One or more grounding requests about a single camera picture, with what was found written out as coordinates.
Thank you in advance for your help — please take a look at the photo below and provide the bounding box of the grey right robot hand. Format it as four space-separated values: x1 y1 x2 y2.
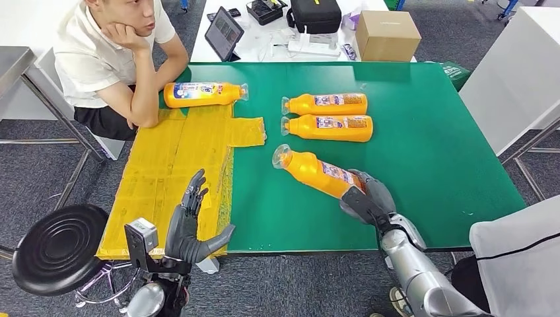
339 169 398 226

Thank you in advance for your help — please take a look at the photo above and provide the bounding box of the standing person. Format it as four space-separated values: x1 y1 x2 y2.
389 194 560 317

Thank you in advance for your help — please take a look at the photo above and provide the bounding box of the yellow taped cardboard sheet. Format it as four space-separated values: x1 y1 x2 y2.
96 104 267 261

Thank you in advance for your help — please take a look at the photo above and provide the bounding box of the white power strip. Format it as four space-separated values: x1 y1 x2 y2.
287 32 341 58

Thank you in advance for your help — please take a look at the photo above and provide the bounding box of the orange detergent bottle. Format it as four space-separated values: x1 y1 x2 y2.
162 81 250 110
271 143 366 200
280 114 374 143
281 92 368 116

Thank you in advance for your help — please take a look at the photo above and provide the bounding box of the black tray box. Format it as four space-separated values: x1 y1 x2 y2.
246 0 290 26

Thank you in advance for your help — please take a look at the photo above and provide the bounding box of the steel table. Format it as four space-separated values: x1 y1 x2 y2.
0 46 107 261

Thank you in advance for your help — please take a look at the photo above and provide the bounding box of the brown cardboard box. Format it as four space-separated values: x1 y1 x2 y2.
355 10 422 63

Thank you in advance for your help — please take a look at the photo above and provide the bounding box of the black round stool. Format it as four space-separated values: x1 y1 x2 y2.
11 204 142 314

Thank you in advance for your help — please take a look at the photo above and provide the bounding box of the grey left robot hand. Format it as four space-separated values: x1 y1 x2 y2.
164 169 236 265

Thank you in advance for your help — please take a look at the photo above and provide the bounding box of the black carry case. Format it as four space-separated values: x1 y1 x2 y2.
286 0 343 35

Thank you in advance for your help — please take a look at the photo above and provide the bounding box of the seated person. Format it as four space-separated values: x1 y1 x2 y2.
52 0 190 142

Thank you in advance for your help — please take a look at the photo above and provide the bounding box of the purple packet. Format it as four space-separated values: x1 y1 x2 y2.
341 11 362 30

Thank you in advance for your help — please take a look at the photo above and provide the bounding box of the black phone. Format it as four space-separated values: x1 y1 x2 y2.
206 7 242 22

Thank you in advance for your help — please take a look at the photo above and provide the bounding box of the black tablet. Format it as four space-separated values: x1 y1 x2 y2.
204 5 246 63

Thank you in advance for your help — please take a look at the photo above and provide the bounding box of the green bin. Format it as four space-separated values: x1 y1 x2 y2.
426 60 472 92

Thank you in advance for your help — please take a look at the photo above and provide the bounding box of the black cable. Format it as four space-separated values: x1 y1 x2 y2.
475 244 560 262

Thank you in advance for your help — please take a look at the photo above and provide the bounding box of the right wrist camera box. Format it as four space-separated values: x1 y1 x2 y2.
340 185 388 230

